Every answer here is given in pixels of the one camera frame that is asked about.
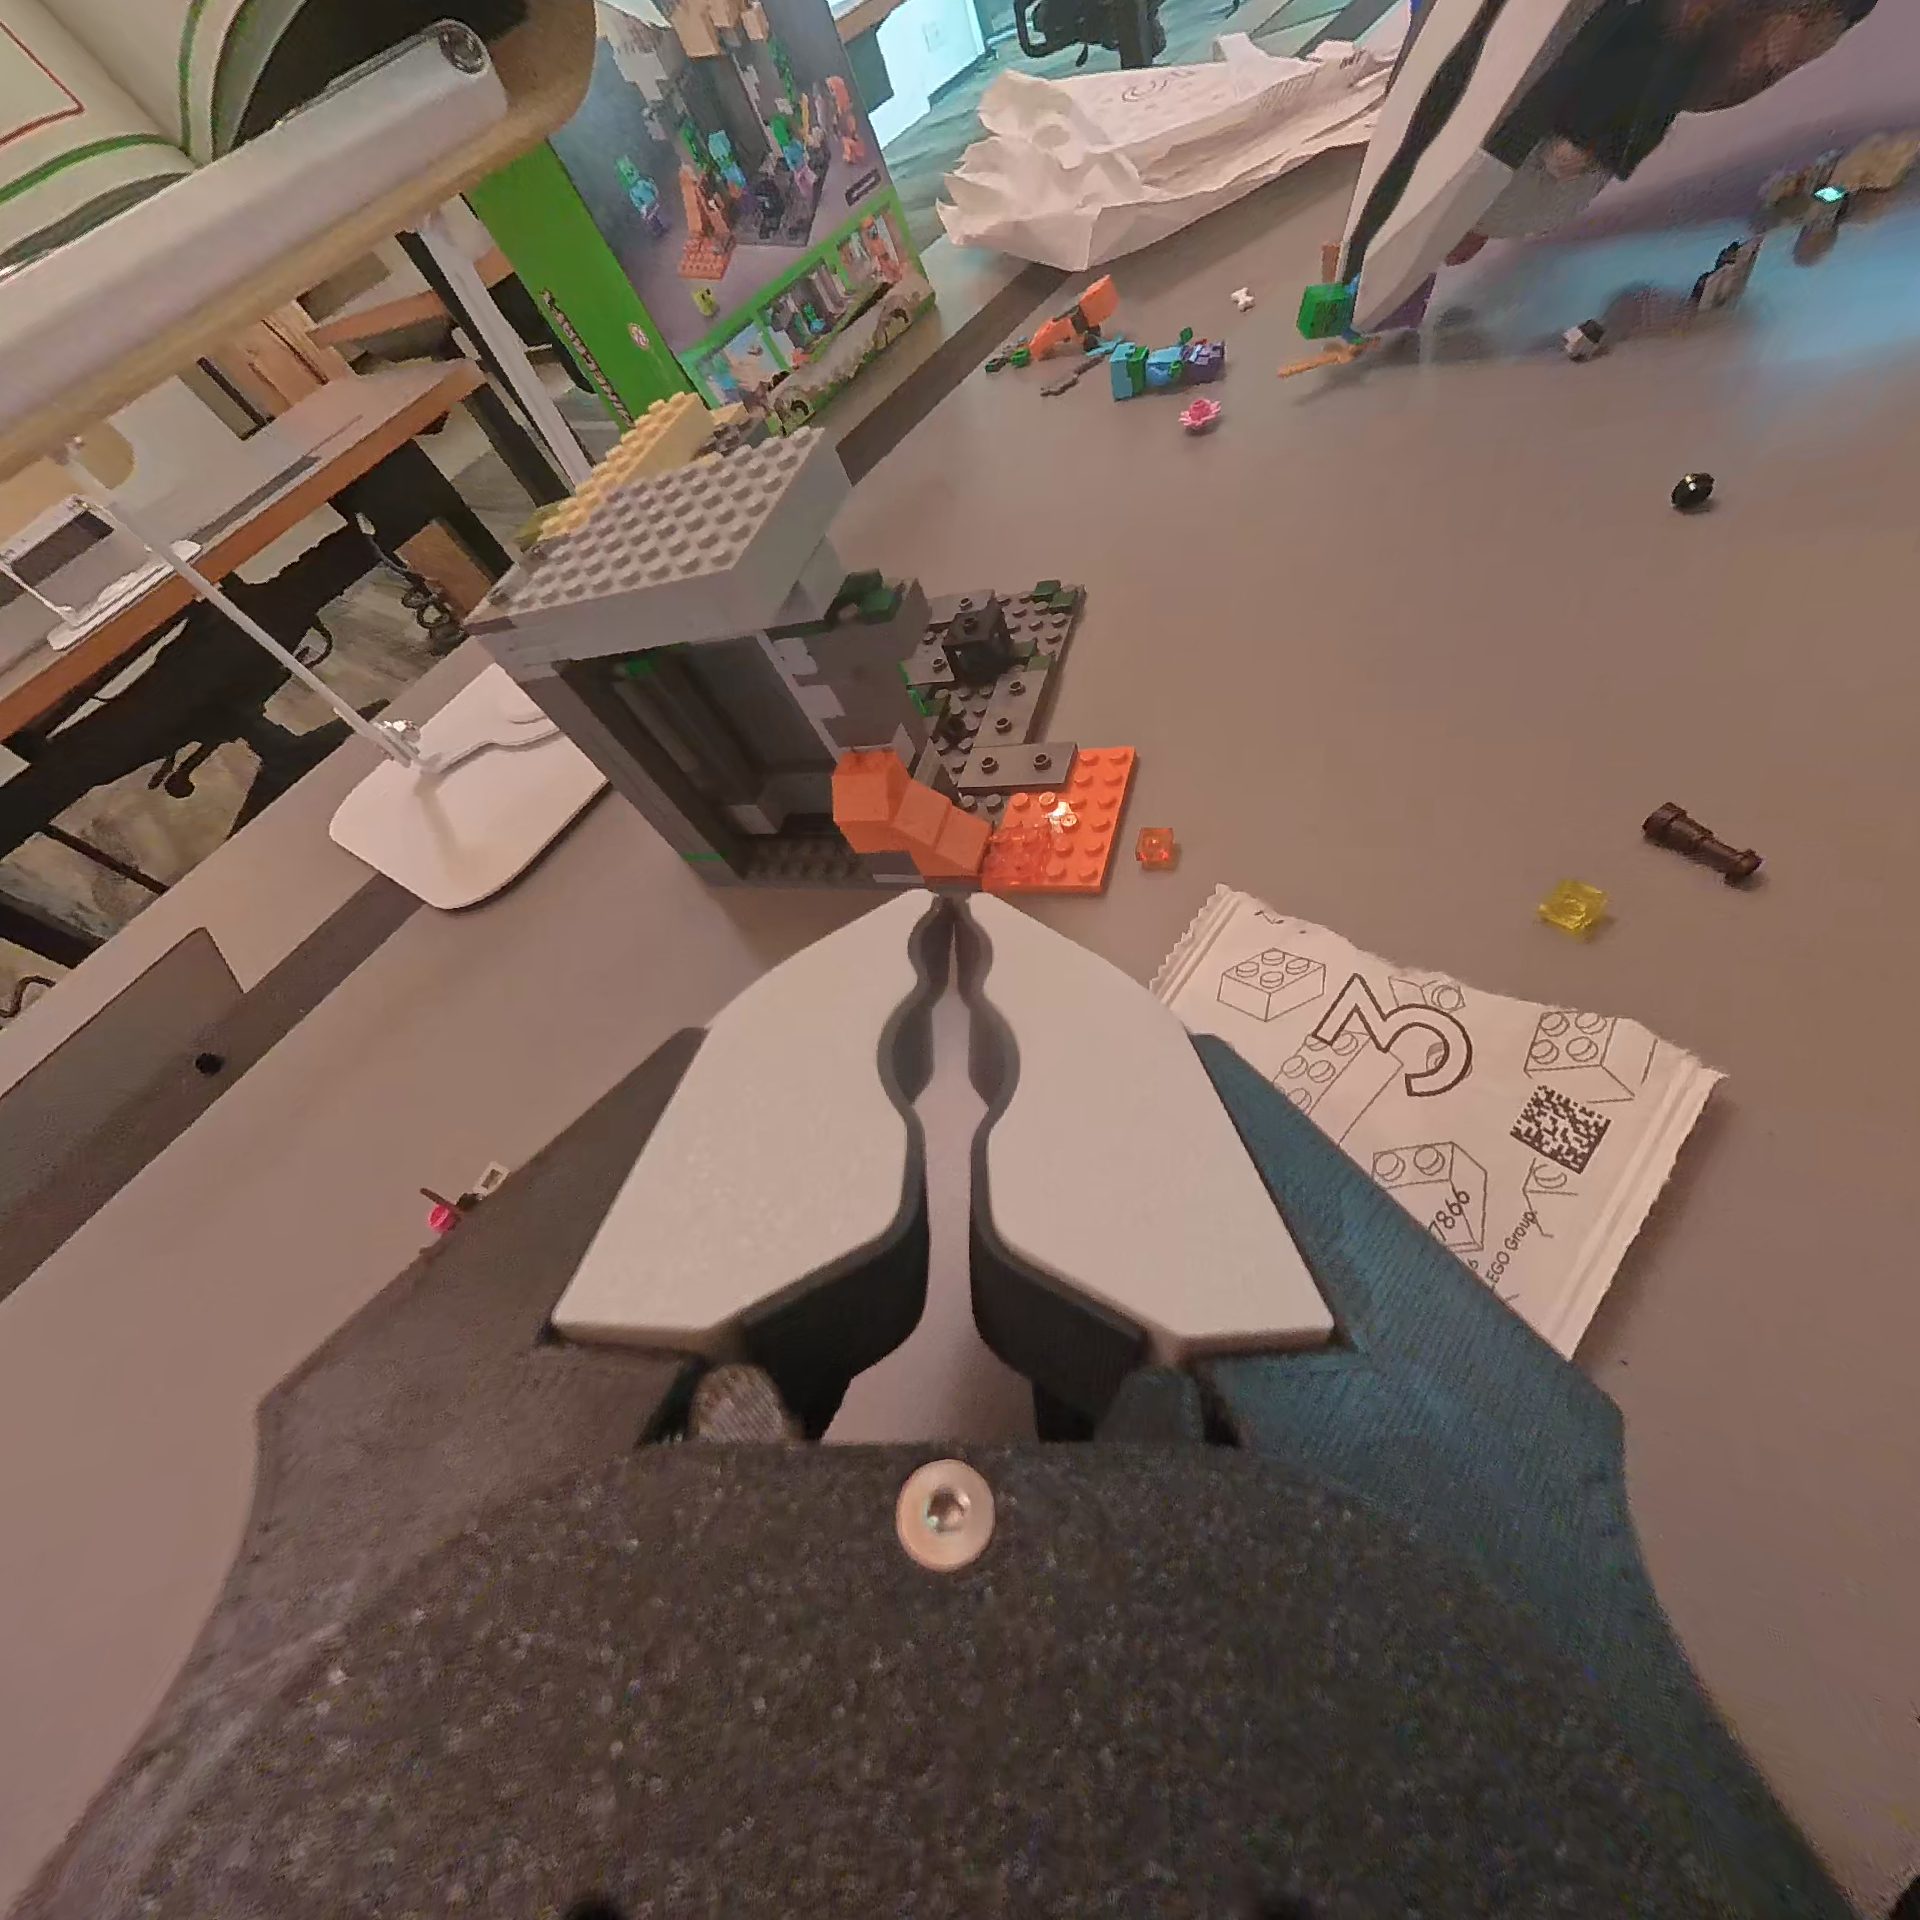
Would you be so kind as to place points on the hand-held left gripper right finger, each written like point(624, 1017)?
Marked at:
point(1141, 1172)

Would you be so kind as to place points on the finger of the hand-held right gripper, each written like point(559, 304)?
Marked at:
point(1388, 166)
point(1479, 195)

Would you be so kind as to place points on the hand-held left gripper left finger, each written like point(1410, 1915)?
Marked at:
point(751, 1172)

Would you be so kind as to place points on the zombie toy figure gold sword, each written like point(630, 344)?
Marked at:
point(1325, 315)

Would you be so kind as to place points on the small white printed bag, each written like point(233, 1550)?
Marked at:
point(1424, 1108)

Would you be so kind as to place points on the orange transparent tile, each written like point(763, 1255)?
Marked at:
point(1155, 850)

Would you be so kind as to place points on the yellow transparent tile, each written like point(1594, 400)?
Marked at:
point(1577, 908)

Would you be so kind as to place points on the brown toy stick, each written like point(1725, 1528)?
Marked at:
point(1704, 840)

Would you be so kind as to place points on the grey desk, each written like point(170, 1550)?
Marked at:
point(1348, 598)

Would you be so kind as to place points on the small white toy piece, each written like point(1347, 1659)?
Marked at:
point(1582, 339)

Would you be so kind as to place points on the pile of white paper bags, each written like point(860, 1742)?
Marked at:
point(1141, 136)

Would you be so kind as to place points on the zombie toy figure teal helmet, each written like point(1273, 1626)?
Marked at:
point(1164, 363)

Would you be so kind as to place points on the brown twig toy piece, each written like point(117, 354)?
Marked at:
point(440, 1212)

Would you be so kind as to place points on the pink flower piece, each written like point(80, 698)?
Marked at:
point(1196, 414)

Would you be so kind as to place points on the black office chair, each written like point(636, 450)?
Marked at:
point(1086, 24)

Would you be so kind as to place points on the orange block toy creature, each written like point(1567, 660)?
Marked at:
point(1072, 322)

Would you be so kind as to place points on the black round toy piece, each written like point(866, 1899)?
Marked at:
point(1693, 489)

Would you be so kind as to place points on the grey toy shovel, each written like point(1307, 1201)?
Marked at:
point(1063, 380)

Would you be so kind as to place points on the white book stand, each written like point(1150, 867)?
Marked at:
point(465, 793)

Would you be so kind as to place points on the grey toy brick building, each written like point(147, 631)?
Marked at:
point(720, 660)

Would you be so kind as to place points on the green toy box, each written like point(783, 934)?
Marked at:
point(720, 195)

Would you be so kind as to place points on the wooden side table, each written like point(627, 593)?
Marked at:
point(298, 438)

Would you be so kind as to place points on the instruction booklet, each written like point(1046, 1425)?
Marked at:
point(88, 120)

